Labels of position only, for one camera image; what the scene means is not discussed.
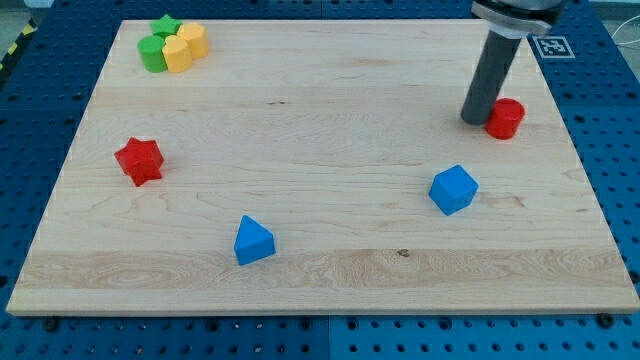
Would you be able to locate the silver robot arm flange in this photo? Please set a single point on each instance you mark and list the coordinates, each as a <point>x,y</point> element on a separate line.
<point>515,19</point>

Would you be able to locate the blue cube block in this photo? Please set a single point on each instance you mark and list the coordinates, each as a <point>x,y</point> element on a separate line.
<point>453,189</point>

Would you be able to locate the wooden board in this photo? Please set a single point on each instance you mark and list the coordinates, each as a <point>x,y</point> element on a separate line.
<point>329,134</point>

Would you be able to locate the blue triangular prism block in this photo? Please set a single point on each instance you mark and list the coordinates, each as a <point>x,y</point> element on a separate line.
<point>253,241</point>

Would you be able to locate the red star block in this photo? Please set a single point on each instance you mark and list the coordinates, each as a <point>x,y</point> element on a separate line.
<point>141,160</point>

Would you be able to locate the yellow block front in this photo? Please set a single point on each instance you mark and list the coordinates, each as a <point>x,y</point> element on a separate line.
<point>177,54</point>

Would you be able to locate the yellow block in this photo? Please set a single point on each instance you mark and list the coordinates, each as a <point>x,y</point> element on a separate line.
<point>177,54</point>
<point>196,38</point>

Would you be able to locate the yellow block rear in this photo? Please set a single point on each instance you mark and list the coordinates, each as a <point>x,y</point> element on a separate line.
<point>196,38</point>

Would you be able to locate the red cylinder block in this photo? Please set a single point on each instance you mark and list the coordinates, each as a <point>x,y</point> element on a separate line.
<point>505,118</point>

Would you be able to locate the green cylinder block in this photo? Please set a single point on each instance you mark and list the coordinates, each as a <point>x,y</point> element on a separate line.
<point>150,51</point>

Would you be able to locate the green star block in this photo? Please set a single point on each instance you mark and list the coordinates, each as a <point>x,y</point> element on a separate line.
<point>165,26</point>

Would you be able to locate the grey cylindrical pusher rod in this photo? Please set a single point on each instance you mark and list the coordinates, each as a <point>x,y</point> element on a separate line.
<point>493,66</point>

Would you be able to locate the white fiducial marker tag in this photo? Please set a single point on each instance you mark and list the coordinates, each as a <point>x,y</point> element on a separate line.
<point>553,47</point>

